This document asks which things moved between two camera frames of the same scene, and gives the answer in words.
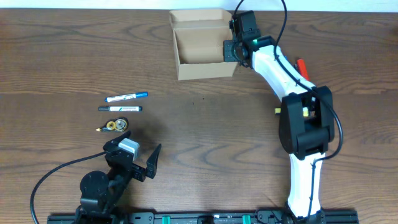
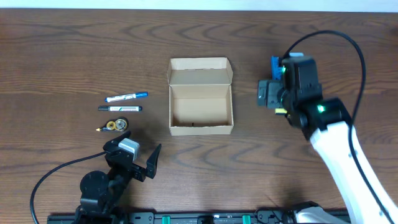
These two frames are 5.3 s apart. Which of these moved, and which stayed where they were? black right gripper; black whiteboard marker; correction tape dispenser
Moved: black right gripper
Stayed: correction tape dispenser; black whiteboard marker
